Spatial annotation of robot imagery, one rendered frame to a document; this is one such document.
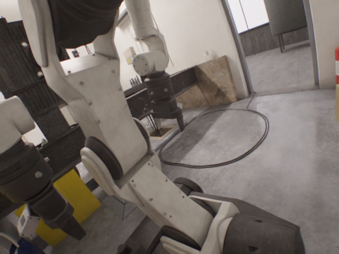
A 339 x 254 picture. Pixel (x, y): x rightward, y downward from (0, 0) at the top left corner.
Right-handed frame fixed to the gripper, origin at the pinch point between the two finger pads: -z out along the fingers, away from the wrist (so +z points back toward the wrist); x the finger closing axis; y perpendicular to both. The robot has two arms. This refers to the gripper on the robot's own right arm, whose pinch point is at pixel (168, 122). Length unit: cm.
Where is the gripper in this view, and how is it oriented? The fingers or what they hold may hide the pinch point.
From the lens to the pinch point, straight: 59.5
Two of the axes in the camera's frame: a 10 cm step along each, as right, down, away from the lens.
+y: -5.3, 5.2, -6.7
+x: -8.2, -1.0, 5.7
